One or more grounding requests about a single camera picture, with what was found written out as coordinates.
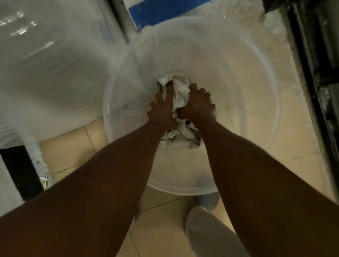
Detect white painted pipe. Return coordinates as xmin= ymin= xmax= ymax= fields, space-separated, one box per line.
xmin=21 ymin=124 xmax=55 ymax=190

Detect grey metal post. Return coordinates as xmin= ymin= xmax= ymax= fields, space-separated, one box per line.
xmin=107 ymin=0 xmax=139 ymax=44

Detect white appliance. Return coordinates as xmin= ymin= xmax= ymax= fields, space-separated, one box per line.
xmin=0 ymin=0 xmax=130 ymax=149

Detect blue panel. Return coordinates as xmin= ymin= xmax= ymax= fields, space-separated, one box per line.
xmin=128 ymin=0 xmax=212 ymax=30

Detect person's right forearm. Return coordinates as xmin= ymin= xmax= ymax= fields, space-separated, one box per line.
xmin=193 ymin=119 xmax=339 ymax=257

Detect translucent plastic basin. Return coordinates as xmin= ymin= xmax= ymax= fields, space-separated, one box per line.
xmin=103 ymin=16 xmax=281 ymax=196

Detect person's right hand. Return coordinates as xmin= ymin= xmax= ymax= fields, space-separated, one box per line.
xmin=177 ymin=83 xmax=216 ymax=126

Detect dark metal door frame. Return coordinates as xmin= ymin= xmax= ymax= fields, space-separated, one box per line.
xmin=263 ymin=0 xmax=339 ymax=204

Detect white striped cloth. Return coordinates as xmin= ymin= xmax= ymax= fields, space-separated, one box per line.
xmin=157 ymin=73 xmax=202 ymax=149

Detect black panel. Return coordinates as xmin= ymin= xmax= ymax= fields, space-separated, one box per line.
xmin=0 ymin=145 xmax=45 ymax=202

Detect person's left hand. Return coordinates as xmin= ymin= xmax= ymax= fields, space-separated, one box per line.
xmin=147 ymin=80 xmax=178 ymax=131

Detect person's left forearm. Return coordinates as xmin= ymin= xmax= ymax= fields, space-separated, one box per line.
xmin=0 ymin=122 xmax=173 ymax=257

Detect person's white trouser leg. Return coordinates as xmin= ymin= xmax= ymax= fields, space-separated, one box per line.
xmin=184 ymin=206 xmax=251 ymax=257

